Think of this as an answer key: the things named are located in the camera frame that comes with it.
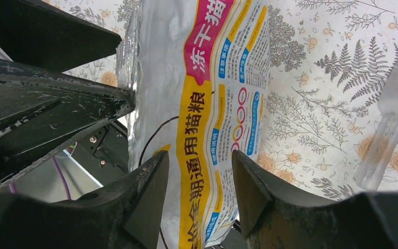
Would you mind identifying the floral table mat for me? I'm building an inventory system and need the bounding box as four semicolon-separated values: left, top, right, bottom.
42;1;398;200

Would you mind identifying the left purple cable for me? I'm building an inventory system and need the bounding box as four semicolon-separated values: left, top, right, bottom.
8;156;73;201

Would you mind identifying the cat food bag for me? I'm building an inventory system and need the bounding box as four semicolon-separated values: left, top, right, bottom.
119;1;270;248

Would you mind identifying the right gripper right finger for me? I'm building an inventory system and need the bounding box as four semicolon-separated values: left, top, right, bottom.
232;150;398;248

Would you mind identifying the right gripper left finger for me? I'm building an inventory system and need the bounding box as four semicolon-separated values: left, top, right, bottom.
0;150;169;248

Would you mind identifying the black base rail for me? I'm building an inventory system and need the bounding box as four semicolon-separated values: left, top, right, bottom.
72;121;129;186

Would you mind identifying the clear plastic scoop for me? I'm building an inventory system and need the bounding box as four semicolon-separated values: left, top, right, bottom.
353;61;398;191

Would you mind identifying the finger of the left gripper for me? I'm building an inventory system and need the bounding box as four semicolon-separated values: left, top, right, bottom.
0;1;122;72
0;59;135;187

